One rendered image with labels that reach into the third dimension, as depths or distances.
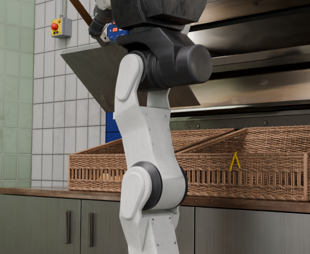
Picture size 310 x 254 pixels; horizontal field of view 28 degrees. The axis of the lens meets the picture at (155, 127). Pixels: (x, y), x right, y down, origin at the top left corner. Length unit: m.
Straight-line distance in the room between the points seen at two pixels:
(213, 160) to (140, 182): 0.48
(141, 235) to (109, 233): 0.67
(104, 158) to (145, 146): 0.74
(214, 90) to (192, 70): 1.10
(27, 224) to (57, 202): 0.23
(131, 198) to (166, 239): 0.17
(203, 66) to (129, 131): 0.30
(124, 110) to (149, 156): 0.16
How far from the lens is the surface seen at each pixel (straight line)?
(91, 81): 2.77
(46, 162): 3.71
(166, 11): 1.84
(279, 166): 2.07
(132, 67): 1.87
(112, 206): 2.49
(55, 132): 3.65
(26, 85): 3.82
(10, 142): 3.74
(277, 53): 2.70
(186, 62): 1.78
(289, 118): 2.63
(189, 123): 2.94
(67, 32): 3.60
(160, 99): 1.99
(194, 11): 1.92
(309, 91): 2.59
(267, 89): 2.70
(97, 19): 2.41
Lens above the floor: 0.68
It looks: 4 degrees up
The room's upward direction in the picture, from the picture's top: 1 degrees clockwise
